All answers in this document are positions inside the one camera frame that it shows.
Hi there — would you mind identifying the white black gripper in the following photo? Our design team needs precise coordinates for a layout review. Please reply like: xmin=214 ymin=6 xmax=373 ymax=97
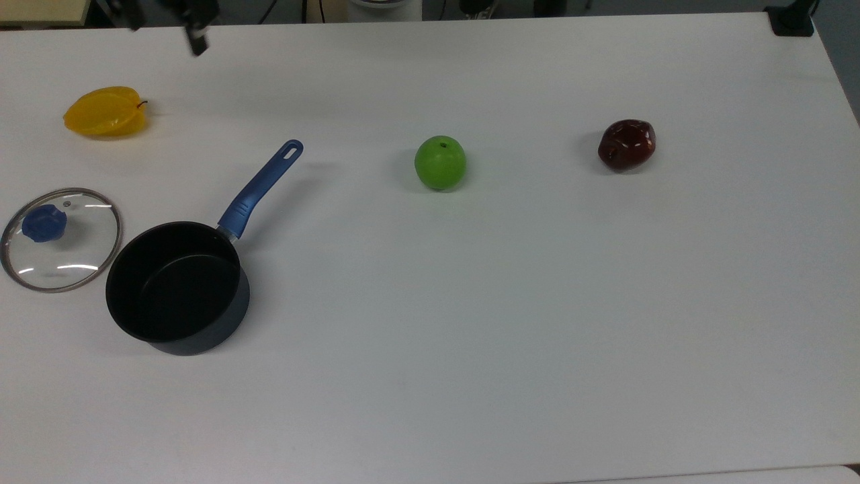
xmin=111 ymin=0 xmax=220 ymax=56

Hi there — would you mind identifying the black saucepan with blue handle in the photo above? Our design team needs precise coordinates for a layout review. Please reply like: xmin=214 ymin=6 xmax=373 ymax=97
xmin=105 ymin=139 xmax=304 ymax=356

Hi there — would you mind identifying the glass lid with blue knob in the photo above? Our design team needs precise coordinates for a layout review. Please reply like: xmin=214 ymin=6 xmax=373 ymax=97
xmin=0 ymin=188 xmax=123 ymax=294

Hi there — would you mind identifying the beige wooden desk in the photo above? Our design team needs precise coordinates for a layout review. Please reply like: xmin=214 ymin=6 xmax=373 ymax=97
xmin=0 ymin=0 xmax=92 ymax=28

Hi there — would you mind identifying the yellow plastic starfruit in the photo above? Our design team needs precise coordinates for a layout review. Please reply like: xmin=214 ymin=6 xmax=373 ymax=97
xmin=64 ymin=86 xmax=148 ymax=139

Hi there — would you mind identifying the green plastic apple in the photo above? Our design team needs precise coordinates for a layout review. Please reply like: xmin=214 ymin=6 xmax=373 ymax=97
xmin=414 ymin=135 xmax=467 ymax=191

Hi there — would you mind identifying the dark red plastic apple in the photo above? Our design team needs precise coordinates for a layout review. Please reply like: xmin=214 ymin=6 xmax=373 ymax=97
xmin=598 ymin=120 xmax=657 ymax=173

